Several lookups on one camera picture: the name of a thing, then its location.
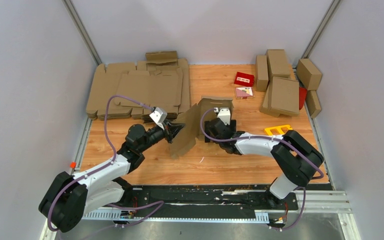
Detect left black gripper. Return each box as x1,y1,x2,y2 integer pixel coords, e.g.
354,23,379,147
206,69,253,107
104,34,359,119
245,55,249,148
139,118,186,153

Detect brown cardboard box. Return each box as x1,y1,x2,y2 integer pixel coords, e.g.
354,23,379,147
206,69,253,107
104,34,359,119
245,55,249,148
169,96,234,159

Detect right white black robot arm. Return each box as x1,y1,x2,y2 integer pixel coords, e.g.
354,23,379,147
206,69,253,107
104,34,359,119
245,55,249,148
201,118,324,209

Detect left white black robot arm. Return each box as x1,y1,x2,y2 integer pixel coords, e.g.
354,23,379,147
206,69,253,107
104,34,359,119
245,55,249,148
38,120,185,233

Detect red card box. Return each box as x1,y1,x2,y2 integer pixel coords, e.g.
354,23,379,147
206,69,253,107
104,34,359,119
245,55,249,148
233,71,255,87

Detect upright narrow cardboard box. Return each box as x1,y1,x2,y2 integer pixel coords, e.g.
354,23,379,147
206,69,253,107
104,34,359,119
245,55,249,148
255,55,269,92

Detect front flat cardboard box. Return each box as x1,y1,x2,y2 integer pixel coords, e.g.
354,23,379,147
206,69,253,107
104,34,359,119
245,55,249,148
259,77,300,117

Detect rear leaning cardboard box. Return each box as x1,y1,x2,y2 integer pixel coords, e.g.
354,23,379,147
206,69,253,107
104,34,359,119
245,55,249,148
266,49,291,80

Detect low right cardboard box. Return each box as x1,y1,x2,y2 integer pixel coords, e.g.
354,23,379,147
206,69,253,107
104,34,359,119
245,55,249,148
305,90,322,119

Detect far right cardboard box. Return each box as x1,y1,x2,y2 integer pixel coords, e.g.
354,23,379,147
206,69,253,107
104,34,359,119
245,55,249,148
296,58,323,91

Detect pink tangram puzzle card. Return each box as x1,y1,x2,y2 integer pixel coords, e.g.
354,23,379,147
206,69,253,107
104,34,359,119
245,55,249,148
234,86,254,100

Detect stack of flat cardboard sheets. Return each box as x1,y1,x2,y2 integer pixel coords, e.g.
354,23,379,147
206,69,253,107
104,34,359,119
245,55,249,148
85,58,191,122

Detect small folded cardboard pieces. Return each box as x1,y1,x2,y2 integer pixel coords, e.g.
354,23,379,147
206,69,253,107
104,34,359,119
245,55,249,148
145,50,178,71

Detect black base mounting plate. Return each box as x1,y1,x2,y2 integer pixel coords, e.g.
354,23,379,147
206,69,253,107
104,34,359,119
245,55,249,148
115,184,299,219

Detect red object behind boxes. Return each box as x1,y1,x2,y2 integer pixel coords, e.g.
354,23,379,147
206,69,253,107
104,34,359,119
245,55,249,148
298,87,308,110

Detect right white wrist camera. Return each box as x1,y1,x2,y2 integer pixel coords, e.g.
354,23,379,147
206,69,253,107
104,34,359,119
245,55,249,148
216,107,232,126

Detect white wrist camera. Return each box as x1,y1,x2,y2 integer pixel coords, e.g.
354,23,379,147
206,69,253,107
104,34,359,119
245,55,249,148
149,107,168,129
216,107,232,126

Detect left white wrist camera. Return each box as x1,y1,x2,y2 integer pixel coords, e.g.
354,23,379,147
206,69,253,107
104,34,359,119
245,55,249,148
149,107,168,129

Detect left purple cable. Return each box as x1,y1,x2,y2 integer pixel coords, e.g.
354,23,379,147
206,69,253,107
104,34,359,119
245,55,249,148
47,94,165,233

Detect orange clip on rail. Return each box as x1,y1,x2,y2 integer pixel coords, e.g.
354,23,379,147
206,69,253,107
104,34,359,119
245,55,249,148
70,162,77,169

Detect aluminium frame rail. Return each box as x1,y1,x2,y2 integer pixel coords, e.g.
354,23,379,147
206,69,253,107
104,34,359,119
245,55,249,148
55,184,360,240

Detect right corner aluminium post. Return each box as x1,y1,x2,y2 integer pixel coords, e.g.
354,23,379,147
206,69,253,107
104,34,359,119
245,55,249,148
301,0,342,59

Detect corner aluminium post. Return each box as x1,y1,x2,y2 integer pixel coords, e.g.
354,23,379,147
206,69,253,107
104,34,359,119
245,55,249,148
301,0,342,59
62,0,103,65

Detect left corner aluminium post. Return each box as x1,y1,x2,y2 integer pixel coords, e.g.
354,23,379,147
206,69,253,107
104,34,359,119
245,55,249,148
62,0,103,65

